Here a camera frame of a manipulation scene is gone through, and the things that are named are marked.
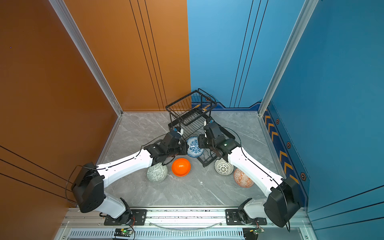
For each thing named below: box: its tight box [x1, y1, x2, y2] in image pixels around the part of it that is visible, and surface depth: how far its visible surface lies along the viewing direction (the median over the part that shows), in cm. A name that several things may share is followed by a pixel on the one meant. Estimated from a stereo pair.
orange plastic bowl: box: [171, 158, 191, 177], surface depth 87 cm
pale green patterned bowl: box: [146, 162, 168, 183], surface depth 88 cm
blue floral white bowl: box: [186, 136, 205, 158], surface depth 84 cm
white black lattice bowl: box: [214, 157, 234, 176], surface depth 90 cm
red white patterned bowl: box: [233, 168, 254, 188], surface depth 86 cm
